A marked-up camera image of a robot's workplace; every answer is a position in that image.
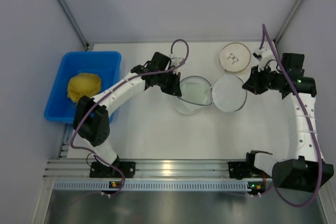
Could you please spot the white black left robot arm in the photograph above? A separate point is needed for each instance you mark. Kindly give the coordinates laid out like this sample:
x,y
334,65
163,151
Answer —
x,y
92,116

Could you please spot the pale green bra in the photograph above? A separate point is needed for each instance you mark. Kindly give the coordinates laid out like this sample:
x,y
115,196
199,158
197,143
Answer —
x,y
195,93

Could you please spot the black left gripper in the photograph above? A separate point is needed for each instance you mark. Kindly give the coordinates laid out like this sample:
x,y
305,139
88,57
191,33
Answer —
x,y
169,84

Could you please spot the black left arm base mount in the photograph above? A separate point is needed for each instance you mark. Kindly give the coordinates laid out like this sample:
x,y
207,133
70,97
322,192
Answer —
x,y
99,170

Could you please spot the white slotted cable duct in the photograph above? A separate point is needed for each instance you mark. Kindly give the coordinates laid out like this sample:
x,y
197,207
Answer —
x,y
142,185

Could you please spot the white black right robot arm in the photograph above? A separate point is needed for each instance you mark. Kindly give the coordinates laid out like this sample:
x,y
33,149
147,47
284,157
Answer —
x,y
299,171

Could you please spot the yellow cloth garment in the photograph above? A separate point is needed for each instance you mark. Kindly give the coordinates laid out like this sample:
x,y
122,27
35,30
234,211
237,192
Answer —
x,y
83,84

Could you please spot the white mesh laundry bag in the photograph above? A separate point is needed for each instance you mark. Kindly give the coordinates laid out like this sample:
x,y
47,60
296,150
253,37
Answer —
x,y
226,94

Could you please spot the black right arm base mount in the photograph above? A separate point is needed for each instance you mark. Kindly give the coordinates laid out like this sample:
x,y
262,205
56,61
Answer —
x,y
240,170

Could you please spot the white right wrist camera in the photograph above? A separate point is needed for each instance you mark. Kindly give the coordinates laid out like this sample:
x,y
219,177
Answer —
x,y
264,56

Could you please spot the blue plastic bin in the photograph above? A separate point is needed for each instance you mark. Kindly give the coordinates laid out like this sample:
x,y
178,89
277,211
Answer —
x,y
106,64

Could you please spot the aluminium rail frame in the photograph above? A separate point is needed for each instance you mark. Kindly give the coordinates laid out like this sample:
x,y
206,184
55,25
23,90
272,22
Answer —
x,y
147,169

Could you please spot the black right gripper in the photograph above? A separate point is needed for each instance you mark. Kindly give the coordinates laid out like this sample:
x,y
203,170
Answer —
x,y
255,83

